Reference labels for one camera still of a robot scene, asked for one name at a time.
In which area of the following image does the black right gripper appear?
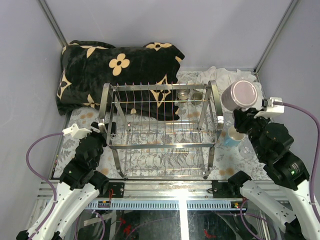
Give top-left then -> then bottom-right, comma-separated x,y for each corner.
232,105 -> 271,159

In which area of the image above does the clear faceted glass cup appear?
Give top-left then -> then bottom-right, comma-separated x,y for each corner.
223,111 -> 235,129

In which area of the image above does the light blue mug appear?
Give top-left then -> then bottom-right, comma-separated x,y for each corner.
223,126 -> 245,147

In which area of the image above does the pink mug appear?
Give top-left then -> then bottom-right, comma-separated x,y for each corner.
221,80 -> 258,111

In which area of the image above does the clear glass tumbler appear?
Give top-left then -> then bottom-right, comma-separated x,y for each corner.
238,140 -> 256,159

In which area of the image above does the olive beige mug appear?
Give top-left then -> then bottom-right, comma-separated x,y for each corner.
191,91 -> 203,106

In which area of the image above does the stainless steel dish rack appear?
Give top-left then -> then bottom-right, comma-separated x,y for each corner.
98,80 -> 224,179

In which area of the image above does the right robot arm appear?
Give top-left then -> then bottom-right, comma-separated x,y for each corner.
227,108 -> 320,240

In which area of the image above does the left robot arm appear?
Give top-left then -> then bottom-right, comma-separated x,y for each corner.
16,122 -> 110,240

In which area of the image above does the floral patterned table mat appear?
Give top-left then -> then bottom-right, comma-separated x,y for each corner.
53,70 -> 271,180

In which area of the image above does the white crumpled cloth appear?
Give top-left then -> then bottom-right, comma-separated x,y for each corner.
185,66 -> 263,100

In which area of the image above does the black floral plush blanket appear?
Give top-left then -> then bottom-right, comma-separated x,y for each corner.
55,40 -> 185,121

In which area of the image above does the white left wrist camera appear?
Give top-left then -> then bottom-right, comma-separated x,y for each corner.
62,123 -> 92,139

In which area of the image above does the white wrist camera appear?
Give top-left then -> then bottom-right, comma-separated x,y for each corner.
254,97 -> 285,119
62,123 -> 92,139

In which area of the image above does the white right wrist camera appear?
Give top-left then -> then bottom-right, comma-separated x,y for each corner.
254,97 -> 285,119

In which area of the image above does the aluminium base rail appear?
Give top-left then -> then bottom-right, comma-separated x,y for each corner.
37,178 -> 308,211

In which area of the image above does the right aluminium frame post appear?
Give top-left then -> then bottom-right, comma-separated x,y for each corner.
254,0 -> 301,75

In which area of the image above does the aluminium frame post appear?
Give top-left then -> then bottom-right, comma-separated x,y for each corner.
37,0 -> 68,47
254,0 -> 301,75

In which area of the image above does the left aluminium frame post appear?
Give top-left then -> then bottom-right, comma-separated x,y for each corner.
37,0 -> 68,47

